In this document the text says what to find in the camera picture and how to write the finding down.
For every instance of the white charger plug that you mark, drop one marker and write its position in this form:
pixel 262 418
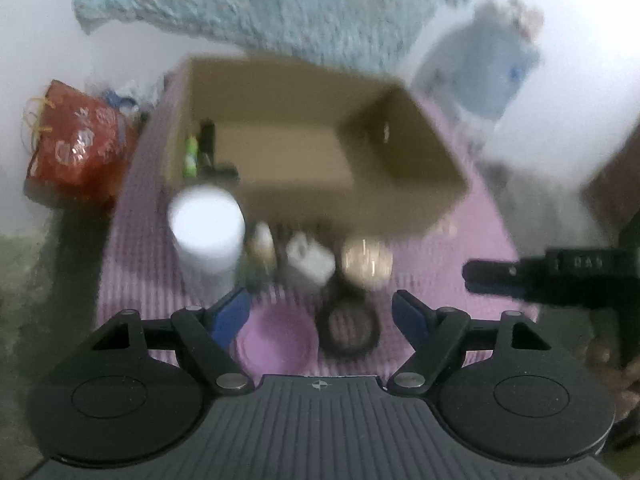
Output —
pixel 310 262

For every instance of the brown cardboard box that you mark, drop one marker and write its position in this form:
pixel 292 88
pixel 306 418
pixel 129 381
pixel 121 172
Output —
pixel 350 205

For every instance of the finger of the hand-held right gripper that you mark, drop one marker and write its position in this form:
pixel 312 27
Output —
pixel 490 270
pixel 495 289

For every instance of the blue and white plastic item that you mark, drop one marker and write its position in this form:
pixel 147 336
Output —
pixel 117 97

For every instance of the red patterned gift bag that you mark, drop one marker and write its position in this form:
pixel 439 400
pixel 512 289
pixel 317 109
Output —
pixel 75 150

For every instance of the white plastic bottle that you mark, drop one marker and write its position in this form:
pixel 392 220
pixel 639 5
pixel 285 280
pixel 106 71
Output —
pixel 205 220

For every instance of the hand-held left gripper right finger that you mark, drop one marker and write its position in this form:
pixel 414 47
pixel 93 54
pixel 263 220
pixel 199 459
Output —
pixel 407 315

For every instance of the black lipstick tube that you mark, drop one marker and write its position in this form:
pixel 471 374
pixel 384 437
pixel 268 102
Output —
pixel 206 140

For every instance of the gold lidded round jar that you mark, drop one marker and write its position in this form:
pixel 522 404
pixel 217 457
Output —
pixel 367 260

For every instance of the green dropper bottle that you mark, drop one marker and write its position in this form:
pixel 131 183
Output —
pixel 262 250

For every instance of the small printed carton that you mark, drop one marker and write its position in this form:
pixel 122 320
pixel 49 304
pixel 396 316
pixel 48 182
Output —
pixel 522 15

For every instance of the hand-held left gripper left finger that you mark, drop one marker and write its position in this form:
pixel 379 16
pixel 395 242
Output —
pixel 230 317

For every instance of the small black oval case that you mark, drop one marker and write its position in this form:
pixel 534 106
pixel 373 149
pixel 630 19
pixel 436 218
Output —
pixel 222 170

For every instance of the teal floral cloth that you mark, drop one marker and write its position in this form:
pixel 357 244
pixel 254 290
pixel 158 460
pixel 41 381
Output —
pixel 275 10

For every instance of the black tape roll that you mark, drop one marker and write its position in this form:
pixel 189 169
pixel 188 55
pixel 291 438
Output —
pixel 350 350

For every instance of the purple checkered tablecloth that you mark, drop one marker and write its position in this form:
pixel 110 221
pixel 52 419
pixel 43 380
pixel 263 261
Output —
pixel 135 260

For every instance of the brown wooden cabinet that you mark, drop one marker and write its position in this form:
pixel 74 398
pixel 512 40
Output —
pixel 615 185

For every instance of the purple plastic lid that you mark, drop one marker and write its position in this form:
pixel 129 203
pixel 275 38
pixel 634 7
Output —
pixel 275 335

